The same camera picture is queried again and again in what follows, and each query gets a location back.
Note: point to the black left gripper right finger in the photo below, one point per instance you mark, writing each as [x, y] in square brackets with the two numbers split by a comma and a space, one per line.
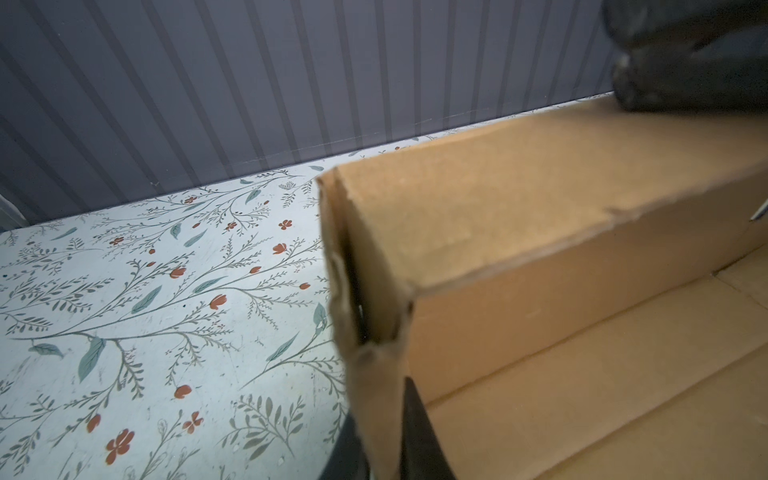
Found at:
[421, 455]

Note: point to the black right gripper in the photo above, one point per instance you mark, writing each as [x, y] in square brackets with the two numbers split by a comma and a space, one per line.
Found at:
[664, 63]

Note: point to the aluminium enclosure frame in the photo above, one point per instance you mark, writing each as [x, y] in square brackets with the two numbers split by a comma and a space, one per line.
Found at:
[10, 217]

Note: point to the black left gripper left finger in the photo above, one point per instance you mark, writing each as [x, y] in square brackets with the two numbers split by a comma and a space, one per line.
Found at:
[347, 460]

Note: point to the brown cardboard box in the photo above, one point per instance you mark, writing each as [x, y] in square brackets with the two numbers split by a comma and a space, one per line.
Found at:
[578, 293]

